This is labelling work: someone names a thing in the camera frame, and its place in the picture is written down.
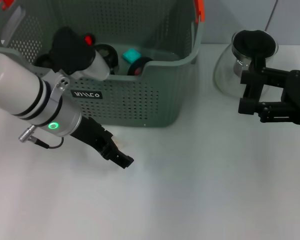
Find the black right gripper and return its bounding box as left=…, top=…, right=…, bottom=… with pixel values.
left=238, top=66, right=300, bottom=126

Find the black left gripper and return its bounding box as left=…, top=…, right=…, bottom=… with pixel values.
left=69, top=116, right=135, bottom=170

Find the glass teacup with black holder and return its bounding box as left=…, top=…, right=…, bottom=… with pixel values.
left=94, top=44, right=120, bottom=75
left=126, top=56, right=155, bottom=76

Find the teal square plate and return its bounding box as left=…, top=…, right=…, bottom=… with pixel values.
left=121, top=48, right=142, bottom=63

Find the grey-green perforated storage bin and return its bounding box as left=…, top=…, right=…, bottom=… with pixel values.
left=0, top=0, right=206, bottom=128

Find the small black clay teacup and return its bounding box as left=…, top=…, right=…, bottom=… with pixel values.
left=35, top=53, right=55, bottom=68

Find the glass teapot with black lid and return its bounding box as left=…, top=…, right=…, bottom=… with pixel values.
left=213, top=29, right=279, bottom=100

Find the left gripper metal plug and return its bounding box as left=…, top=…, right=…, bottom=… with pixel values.
left=18, top=125, right=37, bottom=143

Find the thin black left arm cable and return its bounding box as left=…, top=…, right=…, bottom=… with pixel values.
left=33, top=136, right=65, bottom=150

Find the thin grey wall cable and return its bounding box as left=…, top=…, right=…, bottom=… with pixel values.
left=264, top=0, right=279, bottom=30

